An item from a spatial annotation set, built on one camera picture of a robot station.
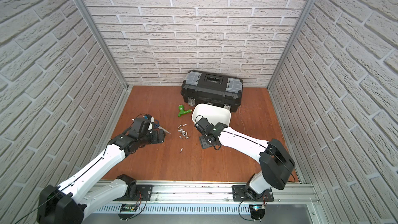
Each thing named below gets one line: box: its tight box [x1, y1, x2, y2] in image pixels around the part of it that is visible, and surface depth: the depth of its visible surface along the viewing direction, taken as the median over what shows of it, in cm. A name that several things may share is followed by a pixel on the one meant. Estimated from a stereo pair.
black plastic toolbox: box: [180, 70, 244, 113], surface depth 100 cm
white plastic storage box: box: [191, 103, 232, 126], surface depth 102 cm
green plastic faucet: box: [177, 104, 193, 118], surface depth 105 cm
